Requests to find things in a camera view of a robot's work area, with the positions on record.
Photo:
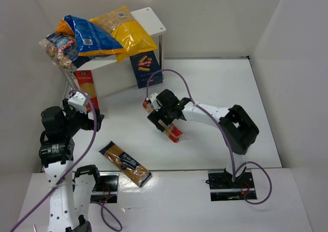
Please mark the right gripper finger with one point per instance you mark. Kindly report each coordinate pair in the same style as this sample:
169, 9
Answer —
154, 118
168, 118

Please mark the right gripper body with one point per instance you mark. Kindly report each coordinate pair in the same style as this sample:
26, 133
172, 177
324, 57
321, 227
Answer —
157, 118

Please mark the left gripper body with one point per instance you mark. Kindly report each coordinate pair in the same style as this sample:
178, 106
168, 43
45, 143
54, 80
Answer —
96, 118

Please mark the red spaghetti pack with barcode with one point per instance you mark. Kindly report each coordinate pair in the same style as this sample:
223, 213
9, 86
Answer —
171, 131

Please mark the black La Sicilia spaghetti pack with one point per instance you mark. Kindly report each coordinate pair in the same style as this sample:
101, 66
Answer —
136, 172

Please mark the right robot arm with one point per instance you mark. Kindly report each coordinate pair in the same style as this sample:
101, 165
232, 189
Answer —
237, 128

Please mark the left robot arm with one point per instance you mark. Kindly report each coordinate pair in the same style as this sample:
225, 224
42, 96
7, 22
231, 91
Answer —
70, 192

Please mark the red spaghetti pack on shelf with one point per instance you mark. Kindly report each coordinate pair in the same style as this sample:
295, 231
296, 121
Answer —
86, 84

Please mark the white two-tier shelf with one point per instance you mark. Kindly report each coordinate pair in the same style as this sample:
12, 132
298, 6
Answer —
109, 76

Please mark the dark blue Barilla pasta box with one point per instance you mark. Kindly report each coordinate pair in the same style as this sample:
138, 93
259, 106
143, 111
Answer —
144, 65

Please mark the clear fusilli pasta bag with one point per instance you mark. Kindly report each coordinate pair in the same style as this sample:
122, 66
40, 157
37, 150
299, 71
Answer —
62, 49

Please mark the blue and orange pasta bag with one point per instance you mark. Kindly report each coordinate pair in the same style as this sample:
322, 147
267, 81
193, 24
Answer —
91, 39

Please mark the yellow pasta bag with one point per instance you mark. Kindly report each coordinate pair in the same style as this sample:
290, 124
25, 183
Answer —
121, 24

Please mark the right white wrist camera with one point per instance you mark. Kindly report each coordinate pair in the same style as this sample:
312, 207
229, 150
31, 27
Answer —
151, 104

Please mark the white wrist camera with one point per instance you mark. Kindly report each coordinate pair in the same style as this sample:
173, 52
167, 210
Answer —
78, 100
151, 104

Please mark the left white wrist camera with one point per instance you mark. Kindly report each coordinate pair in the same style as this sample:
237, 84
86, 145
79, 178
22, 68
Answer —
78, 100

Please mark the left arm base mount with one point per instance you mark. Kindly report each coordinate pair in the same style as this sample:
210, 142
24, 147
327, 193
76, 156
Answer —
106, 188

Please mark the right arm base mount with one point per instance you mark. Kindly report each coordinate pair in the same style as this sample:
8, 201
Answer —
223, 189

